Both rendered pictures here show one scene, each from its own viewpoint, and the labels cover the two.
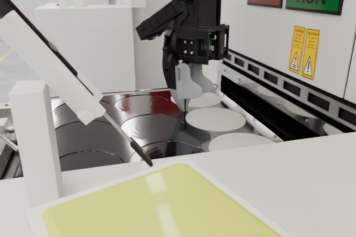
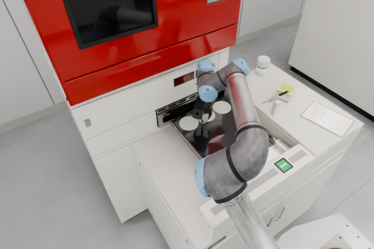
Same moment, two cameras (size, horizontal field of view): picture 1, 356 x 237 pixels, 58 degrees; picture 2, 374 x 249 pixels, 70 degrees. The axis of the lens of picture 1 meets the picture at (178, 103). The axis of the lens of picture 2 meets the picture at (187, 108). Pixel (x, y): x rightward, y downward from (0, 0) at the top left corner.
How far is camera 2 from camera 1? 1.47 m
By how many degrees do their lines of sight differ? 87
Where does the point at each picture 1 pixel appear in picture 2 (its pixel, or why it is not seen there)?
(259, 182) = (255, 94)
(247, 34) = (175, 94)
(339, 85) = not seen: hidden behind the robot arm
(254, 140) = (216, 105)
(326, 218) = (259, 89)
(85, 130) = (229, 142)
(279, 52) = (195, 88)
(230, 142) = (220, 109)
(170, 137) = (223, 121)
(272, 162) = not seen: hidden behind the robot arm
